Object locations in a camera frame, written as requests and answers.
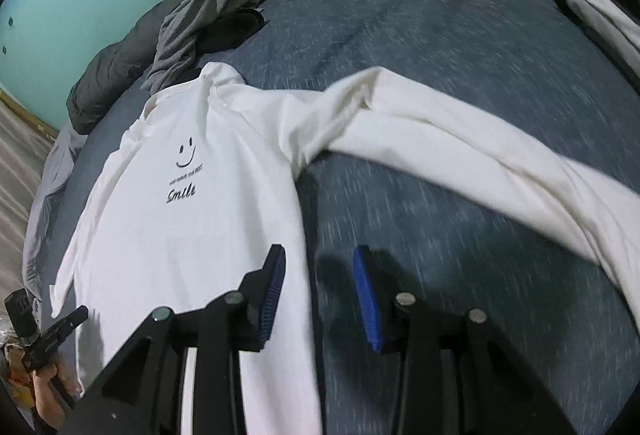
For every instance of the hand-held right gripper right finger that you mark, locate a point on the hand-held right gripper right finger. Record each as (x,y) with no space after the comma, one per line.
(365,300)

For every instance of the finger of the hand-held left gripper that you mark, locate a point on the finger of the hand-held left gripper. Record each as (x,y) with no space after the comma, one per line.
(67,324)

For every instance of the person's left hand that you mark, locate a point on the person's left hand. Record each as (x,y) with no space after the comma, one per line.
(45,397)

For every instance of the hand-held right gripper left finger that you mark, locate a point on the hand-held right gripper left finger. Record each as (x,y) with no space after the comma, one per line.
(272,295)

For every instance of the white long-sleeve shirt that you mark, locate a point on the white long-sleeve shirt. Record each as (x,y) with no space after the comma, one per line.
(200,140)

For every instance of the blue woven bedspread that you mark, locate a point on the blue woven bedspread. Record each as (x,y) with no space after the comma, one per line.
(450,40)

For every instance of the wooden trim strip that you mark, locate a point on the wooden trim strip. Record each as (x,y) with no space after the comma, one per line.
(30,112)

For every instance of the light grey bed sheet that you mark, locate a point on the light grey bed sheet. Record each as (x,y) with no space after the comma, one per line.
(45,195)

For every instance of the grey crumpled garment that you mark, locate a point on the grey crumpled garment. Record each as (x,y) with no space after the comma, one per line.
(200,15)

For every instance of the dark grey duvet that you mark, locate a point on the dark grey duvet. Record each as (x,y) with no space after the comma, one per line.
(110,70)

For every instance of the black and white garment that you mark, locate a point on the black and white garment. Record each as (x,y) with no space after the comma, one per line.
(600,10)

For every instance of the beige curtain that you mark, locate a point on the beige curtain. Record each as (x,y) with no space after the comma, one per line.
(20,175)

